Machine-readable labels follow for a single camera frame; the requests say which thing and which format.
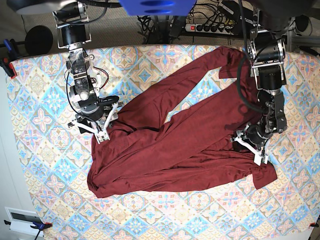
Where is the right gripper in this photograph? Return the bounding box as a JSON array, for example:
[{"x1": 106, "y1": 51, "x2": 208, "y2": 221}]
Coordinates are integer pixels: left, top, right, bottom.
[{"x1": 74, "y1": 95, "x2": 120, "y2": 134}]

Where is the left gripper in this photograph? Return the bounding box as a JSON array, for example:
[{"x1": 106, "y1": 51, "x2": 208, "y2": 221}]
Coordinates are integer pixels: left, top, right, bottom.
[{"x1": 244, "y1": 123, "x2": 270, "y2": 150}]

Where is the dark red t-shirt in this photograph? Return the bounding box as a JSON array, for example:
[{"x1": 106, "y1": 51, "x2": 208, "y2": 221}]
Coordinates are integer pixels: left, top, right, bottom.
[{"x1": 87, "y1": 46, "x2": 277, "y2": 198}]

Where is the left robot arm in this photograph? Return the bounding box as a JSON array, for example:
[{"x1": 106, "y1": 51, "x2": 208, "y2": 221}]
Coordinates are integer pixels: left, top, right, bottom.
[{"x1": 245, "y1": 8, "x2": 287, "y2": 151}]

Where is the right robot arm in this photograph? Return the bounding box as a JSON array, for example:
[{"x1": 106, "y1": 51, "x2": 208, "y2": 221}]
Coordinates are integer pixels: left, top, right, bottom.
[{"x1": 53, "y1": 0, "x2": 119, "y2": 136}]

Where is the black round stool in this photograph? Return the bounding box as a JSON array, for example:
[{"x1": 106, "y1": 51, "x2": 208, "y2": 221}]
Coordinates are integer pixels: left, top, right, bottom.
[{"x1": 24, "y1": 25, "x2": 54, "y2": 56}]

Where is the blue clamp upper left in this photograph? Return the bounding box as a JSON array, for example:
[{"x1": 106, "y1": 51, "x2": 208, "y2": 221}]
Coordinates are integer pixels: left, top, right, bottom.
[{"x1": 3, "y1": 38, "x2": 18, "y2": 61}]

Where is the red black clamp left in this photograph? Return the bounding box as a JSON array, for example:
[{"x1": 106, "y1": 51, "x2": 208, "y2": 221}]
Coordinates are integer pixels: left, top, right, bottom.
[{"x1": 0, "y1": 57, "x2": 17, "y2": 79}]

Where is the orange clamp bottom right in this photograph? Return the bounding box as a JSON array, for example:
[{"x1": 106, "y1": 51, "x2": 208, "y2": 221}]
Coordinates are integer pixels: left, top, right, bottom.
[{"x1": 309, "y1": 222, "x2": 319, "y2": 228}]

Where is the white power strip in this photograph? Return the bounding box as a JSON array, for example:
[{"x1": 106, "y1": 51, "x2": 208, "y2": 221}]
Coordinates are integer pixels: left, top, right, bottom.
[{"x1": 184, "y1": 23, "x2": 233, "y2": 35}]

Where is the blue orange clamp bottom left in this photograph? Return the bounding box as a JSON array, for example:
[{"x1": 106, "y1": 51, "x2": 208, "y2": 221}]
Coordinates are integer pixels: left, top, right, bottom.
[{"x1": 4, "y1": 220, "x2": 53, "y2": 237}]

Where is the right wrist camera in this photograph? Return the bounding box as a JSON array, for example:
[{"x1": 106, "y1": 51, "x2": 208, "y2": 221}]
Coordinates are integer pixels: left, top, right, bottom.
[{"x1": 94, "y1": 130, "x2": 110, "y2": 144}]

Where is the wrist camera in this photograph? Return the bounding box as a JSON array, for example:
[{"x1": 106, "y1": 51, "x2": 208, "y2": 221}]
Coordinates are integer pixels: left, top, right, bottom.
[
  {"x1": 253, "y1": 153, "x2": 269, "y2": 166},
  {"x1": 94, "y1": 130, "x2": 110, "y2": 144}
]

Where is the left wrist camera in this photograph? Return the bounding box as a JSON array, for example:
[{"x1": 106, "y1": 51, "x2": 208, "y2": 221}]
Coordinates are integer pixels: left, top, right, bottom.
[{"x1": 253, "y1": 153, "x2": 269, "y2": 166}]

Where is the metal table frame leg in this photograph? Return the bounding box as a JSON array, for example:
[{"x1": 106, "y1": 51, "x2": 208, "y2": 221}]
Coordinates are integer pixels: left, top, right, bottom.
[{"x1": 286, "y1": 31, "x2": 320, "y2": 57}]

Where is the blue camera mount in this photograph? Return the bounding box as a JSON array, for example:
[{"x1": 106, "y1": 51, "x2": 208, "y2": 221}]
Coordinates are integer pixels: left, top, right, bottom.
[{"x1": 119, "y1": 0, "x2": 196, "y2": 16}]

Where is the white wall outlet box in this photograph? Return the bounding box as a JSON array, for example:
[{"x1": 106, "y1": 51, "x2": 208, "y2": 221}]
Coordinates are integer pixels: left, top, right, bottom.
[{"x1": 4, "y1": 206, "x2": 42, "y2": 225}]

